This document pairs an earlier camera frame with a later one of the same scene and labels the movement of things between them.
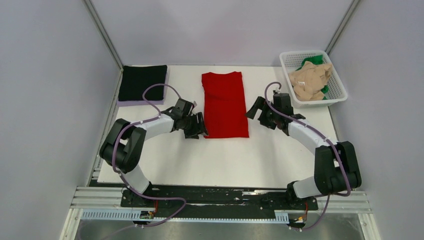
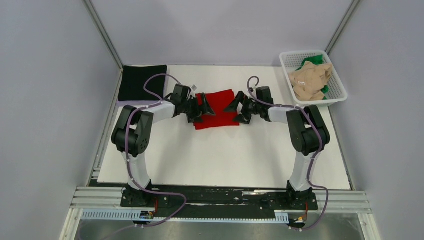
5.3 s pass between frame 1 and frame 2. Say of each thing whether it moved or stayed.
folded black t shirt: stayed
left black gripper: moved
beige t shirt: stayed
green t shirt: stayed
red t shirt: moved
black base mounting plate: stayed
